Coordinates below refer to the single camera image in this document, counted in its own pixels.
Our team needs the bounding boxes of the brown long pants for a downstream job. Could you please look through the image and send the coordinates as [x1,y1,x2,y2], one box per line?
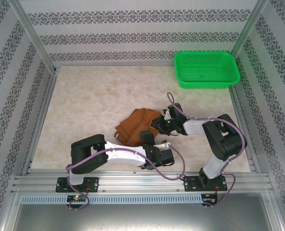
[114,108,162,147]

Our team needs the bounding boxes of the green plastic basket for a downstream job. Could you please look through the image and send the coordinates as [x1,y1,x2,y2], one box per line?
[173,51,241,90]

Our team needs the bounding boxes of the grey metal shelf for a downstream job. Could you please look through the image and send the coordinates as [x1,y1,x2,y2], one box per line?
[0,192,285,231]

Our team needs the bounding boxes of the small dark circuit board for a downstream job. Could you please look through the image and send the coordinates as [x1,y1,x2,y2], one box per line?
[201,193,218,204]

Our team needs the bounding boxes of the circuit board with green light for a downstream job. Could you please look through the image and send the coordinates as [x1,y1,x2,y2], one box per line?
[67,195,87,202]

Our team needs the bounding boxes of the long aluminium mounting rail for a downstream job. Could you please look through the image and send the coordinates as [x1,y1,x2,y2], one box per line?
[11,169,275,193]

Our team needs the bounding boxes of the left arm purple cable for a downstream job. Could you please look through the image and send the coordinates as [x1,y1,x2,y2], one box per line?
[65,144,188,212]

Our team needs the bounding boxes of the grey slotted cable duct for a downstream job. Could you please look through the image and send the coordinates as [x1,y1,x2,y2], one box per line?
[21,194,203,205]

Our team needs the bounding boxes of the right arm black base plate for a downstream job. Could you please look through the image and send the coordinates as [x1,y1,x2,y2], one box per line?
[183,175,228,193]

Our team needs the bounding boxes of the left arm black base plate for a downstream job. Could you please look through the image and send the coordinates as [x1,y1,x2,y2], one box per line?
[55,177,99,193]

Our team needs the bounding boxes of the thin aluminium wall rail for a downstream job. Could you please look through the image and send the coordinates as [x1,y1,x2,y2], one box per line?
[54,63,176,68]

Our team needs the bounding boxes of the aluminium frame post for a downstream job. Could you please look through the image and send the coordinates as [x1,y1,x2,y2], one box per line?
[12,0,57,72]
[229,0,270,56]

